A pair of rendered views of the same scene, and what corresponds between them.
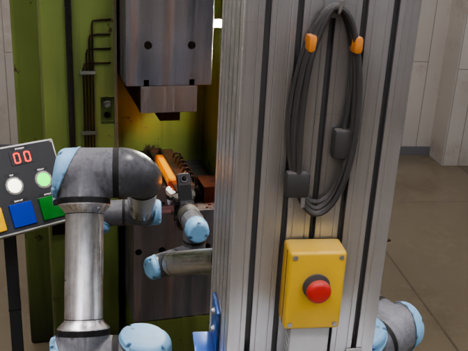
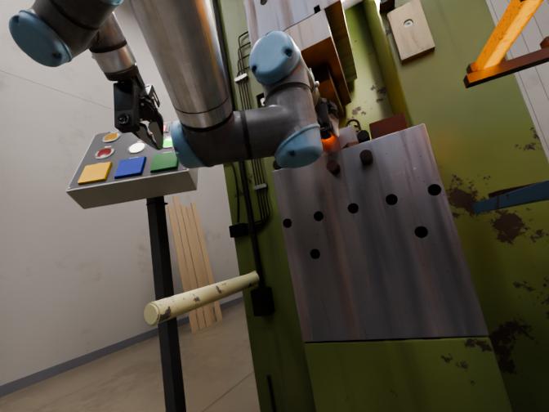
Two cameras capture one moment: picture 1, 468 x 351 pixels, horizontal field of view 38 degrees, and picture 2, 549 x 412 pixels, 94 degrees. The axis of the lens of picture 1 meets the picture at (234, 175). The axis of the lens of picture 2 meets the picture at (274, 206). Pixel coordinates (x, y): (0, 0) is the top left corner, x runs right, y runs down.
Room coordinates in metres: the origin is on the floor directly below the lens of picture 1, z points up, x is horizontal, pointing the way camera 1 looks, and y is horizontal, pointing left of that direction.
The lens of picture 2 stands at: (1.71, -0.09, 0.69)
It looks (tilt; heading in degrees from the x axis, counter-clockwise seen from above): 10 degrees up; 40
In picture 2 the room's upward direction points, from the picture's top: 10 degrees counter-clockwise
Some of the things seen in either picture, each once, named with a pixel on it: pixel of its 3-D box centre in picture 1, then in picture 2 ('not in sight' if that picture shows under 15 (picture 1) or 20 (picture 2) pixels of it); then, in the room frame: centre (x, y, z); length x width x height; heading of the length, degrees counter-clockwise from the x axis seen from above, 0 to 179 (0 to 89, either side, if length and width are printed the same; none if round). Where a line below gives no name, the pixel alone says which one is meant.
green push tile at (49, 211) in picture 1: (51, 207); (165, 162); (2.06, 0.59, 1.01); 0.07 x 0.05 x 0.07; 132
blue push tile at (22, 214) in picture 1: (22, 214); (131, 167); (1.99, 0.66, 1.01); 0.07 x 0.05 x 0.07; 132
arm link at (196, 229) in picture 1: (194, 226); (283, 73); (2.03, 0.12, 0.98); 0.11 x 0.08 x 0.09; 17
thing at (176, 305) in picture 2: not in sight; (217, 291); (2.14, 0.54, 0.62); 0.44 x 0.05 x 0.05; 17
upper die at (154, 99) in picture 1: (158, 85); (314, 76); (2.53, 0.30, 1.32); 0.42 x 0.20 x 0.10; 17
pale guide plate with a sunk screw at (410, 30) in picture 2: not in sight; (409, 31); (2.55, -0.02, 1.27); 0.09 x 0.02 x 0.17; 107
